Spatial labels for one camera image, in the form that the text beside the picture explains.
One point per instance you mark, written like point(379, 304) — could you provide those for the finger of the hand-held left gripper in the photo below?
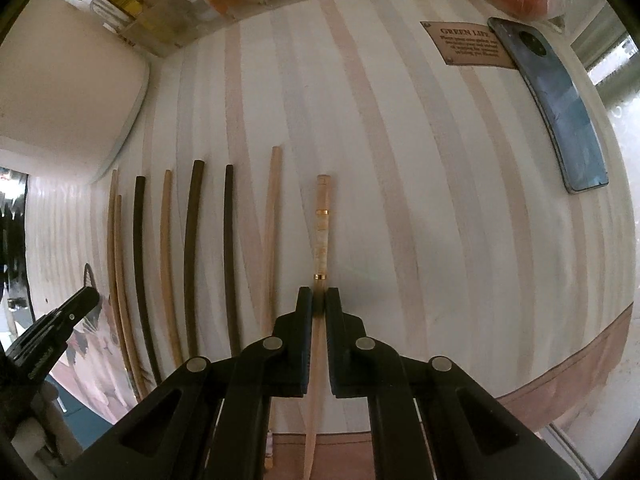
point(70, 310)

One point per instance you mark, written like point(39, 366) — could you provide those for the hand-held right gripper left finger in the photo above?
point(303, 340)

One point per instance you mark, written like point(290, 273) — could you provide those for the striped tablecloth with cat print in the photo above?
point(400, 185)

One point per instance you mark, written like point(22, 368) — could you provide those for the light wooden chopstick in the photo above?
point(165, 260)
point(121, 280)
point(111, 270)

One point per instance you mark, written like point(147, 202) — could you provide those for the light chopstick with gold bands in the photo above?
point(322, 230)

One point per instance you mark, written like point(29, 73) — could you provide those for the black object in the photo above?
point(10, 240)

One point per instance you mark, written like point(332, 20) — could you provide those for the yellow and white boxes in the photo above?
point(190, 5)

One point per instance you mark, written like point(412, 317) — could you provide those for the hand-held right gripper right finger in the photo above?
point(334, 340)

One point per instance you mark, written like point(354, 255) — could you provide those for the dark wooden chopstick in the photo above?
point(191, 260)
point(138, 260)
point(229, 260)

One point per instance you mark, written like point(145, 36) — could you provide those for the blue smartphone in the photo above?
point(560, 105)

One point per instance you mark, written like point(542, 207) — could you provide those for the brown printed label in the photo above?
point(465, 45)

